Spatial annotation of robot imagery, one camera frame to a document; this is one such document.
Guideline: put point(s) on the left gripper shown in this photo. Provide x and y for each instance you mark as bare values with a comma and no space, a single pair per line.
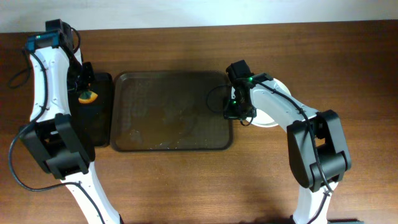
81,86

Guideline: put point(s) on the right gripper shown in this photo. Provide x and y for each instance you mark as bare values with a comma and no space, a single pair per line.
232,111

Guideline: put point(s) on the green and yellow sponge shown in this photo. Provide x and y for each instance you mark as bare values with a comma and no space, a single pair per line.
87,97

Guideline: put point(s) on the white plate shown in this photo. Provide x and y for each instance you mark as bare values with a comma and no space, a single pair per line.
262,119

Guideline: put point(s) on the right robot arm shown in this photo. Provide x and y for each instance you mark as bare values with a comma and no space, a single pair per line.
317,147

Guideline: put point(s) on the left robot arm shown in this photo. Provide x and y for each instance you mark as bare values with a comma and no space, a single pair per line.
71,117

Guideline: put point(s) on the black sponge tray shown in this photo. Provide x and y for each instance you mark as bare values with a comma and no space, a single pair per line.
94,118

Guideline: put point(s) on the dark brown serving tray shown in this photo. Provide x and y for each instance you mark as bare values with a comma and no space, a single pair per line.
170,111

